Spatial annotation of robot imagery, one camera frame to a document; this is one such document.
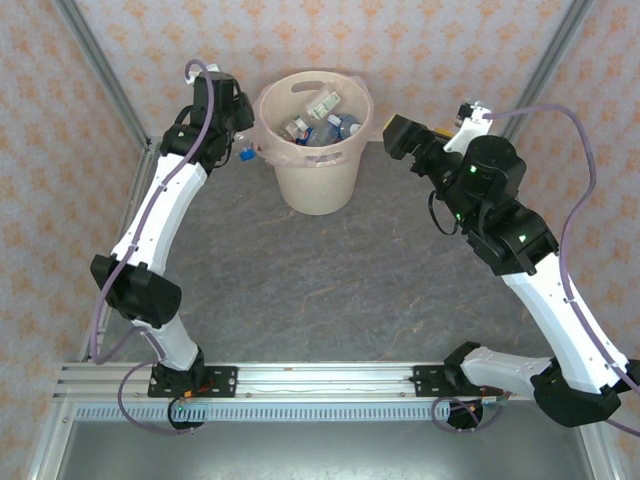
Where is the blue-capped blue-label clear bottle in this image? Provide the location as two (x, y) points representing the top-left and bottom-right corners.
(232, 130), (259, 163)

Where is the white-capped blue-label clear bottle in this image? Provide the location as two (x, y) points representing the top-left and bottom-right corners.
(327, 113), (364, 144)

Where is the clear bottle white cap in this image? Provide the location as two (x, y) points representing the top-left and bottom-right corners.
(305, 91), (345, 121)

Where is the cream plastic bin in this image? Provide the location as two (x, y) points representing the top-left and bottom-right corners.
(257, 71), (375, 217)

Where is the grey steel sheet panel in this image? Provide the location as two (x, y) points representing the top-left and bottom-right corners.
(49, 402), (601, 480)

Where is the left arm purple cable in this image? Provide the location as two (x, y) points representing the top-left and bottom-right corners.
(88, 58), (217, 436)

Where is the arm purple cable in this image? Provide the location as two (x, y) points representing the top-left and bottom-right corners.
(88, 58), (217, 436)
(432, 103), (640, 439)

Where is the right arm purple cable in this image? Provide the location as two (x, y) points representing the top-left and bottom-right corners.
(432, 103), (640, 439)

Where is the aluminium frame post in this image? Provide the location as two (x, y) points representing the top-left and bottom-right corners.
(497, 0), (596, 151)
(52, 0), (152, 151)

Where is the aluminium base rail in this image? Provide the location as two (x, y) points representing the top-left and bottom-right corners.
(54, 362), (599, 401)

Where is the grey slotted cable duct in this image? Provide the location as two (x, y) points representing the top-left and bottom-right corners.
(74, 401), (484, 424)

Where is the black round cable port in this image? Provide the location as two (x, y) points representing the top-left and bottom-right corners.
(168, 399), (207, 432)

